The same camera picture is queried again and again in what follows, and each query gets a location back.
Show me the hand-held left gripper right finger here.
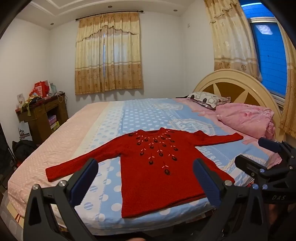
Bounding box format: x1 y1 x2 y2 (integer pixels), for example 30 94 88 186
193 159 271 241

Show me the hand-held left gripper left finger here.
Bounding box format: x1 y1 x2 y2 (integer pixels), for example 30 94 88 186
23 158 100 239

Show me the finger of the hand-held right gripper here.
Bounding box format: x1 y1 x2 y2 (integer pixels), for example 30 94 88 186
234 154 267 184
258 138 292 154

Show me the red knitted sweater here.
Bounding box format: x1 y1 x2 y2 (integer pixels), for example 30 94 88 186
45 127 244 219

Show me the pink quilt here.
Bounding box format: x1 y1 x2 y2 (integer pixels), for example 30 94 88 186
215 103 277 140

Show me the bed with pink sheet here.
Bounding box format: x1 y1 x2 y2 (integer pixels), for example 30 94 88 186
7 69 284 235

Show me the cream and brown headboard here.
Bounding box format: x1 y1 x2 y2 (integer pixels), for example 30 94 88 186
192 69 284 130

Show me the black backpack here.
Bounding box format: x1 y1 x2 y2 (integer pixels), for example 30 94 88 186
12 139 38 161

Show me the brown wooden desk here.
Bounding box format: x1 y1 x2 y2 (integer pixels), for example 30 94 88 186
15 92 69 145

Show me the patterned pillow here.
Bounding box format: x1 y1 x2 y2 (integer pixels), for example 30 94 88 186
186 91 232 109

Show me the white bag with black print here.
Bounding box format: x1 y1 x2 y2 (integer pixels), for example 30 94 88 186
18 127 31 141

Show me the window with blue glass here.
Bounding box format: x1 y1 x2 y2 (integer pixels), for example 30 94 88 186
239 0 292 100

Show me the red gift bag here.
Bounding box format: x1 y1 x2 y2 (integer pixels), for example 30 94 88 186
34 81 50 97

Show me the white printed card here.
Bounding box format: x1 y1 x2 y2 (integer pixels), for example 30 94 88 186
16 93 26 109

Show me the beige floral window curtain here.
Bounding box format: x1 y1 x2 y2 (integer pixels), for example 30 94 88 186
74 12 144 95

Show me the dark curtain rod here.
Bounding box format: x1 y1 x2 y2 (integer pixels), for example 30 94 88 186
75 10 144 21

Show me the green cloth strap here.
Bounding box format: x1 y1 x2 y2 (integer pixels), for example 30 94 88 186
23 96 41 117

